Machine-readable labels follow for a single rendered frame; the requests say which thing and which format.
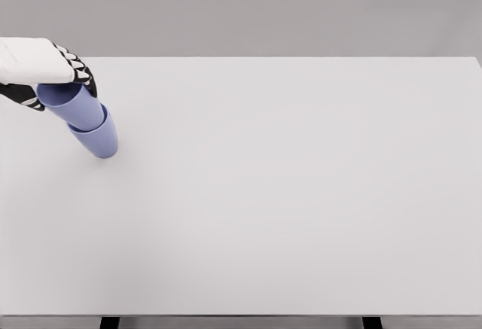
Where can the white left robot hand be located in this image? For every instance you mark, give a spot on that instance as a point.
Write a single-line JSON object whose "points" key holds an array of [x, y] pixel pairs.
{"points": [[34, 61]]}

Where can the blue cup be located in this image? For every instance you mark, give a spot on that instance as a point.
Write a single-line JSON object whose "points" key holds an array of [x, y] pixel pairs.
{"points": [[101, 141], [77, 110]]}

